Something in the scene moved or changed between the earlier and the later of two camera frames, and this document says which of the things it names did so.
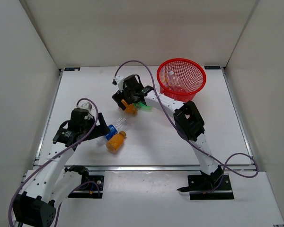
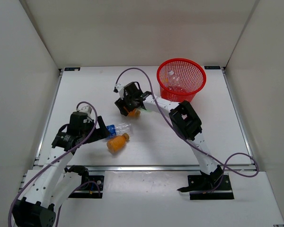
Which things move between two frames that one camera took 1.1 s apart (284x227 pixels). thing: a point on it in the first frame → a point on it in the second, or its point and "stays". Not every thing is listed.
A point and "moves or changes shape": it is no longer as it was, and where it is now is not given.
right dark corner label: x=212 y=67 stays
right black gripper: x=119 y=96 → x=120 y=103
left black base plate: x=93 y=188 stays
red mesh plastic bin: x=181 y=79 stays
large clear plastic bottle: x=175 y=83 stays
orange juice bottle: x=114 y=143 moves or changes shape
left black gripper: x=103 y=128 stays
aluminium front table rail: x=155 y=168 stays
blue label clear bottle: x=112 y=131 moves or changes shape
